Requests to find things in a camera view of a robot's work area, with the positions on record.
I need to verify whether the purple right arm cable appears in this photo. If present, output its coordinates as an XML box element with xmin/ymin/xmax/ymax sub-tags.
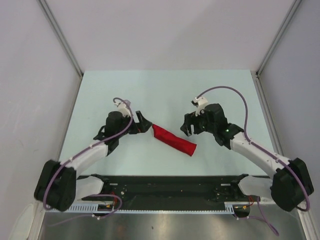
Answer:
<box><xmin>196</xmin><ymin>85</ymin><xmax>311</xmax><ymax>236</ymax></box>

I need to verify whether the left aluminium frame post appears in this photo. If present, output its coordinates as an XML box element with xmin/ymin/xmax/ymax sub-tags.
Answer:
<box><xmin>36</xmin><ymin>0</ymin><xmax>84</xmax><ymax>79</ymax></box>

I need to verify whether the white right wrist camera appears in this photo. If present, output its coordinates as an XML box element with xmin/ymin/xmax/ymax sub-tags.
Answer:
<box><xmin>191</xmin><ymin>96</ymin><xmax>208</xmax><ymax>117</ymax></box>

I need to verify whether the aluminium frame post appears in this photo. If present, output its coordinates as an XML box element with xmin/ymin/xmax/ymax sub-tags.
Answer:
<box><xmin>36</xmin><ymin>0</ymin><xmax>84</xmax><ymax>79</ymax></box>
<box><xmin>255</xmin><ymin>0</ymin><xmax>304</xmax><ymax>78</ymax></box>

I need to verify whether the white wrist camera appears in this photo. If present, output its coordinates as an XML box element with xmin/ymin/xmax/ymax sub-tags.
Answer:
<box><xmin>191</xmin><ymin>96</ymin><xmax>208</xmax><ymax>117</ymax></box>
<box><xmin>114</xmin><ymin>99</ymin><xmax>132</xmax><ymax>118</ymax></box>

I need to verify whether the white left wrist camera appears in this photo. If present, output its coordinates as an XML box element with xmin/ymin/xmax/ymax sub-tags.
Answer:
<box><xmin>114</xmin><ymin>99</ymin><xmax>132</xmax><ymax>118</ymax></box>

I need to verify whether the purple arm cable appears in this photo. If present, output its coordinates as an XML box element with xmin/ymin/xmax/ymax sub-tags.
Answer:
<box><xmin>196</xmin><ymin>85</ymin><xmax>311</xmax><ymax>236</ymax></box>
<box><xmin>42</xmin><ymin>97</ymin><xmax>135</xmax><ymax>227</ymax></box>

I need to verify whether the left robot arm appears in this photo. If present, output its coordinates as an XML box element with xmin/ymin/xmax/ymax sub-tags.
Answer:
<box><xmin>33</xmin><ymin>111</ymin><xmax>153</xmax><ymax>212</ymax></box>

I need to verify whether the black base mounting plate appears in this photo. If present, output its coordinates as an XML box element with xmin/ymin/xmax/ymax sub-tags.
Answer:
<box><xmin>78</xmin><ymin>174</ymin><xmax>259</xmax><ymax>210</ymax></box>

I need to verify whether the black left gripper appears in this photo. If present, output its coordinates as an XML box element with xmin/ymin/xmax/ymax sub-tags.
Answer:
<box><xmin>115</xmin><ymin>110</ymin><xmax>152</xmax><ymax>138</ymax></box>

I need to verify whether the red cloth napkin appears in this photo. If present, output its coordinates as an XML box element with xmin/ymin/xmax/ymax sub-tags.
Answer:
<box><xmin>152</xmin><ymin>124</ymin><xmax>197</xmax><ymax>157</ymax></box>

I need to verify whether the right aluminium frame post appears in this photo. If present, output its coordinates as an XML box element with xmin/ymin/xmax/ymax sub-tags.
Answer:
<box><xmin>255</xmin><ymin>0</ymin><xmax>304</xmax><ymax>78</ymax></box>

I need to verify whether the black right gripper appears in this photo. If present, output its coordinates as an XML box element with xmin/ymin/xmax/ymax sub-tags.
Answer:
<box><xmin>180</xmin><ymin>106</ymin><xmax>217</xmax><ymax>137</ymax></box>

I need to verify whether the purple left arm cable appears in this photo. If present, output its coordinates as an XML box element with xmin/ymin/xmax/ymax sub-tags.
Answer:
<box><xmin>42</xmin><ymin>97</ymin><xmax>135</xmax><ymax>227</ymax></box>

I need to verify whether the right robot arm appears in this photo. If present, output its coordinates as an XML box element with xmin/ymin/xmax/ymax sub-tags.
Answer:
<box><xmin>180</xmin><ymin>103</ymin><xmax>314</xmax><ymax>212</ymax></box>

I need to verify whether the white slotted cable duct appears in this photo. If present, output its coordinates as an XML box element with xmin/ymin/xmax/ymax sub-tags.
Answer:
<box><xmin>64</xmin><ymin>203</ymin><xmax>250</xmax><ymax>215</ymax></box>

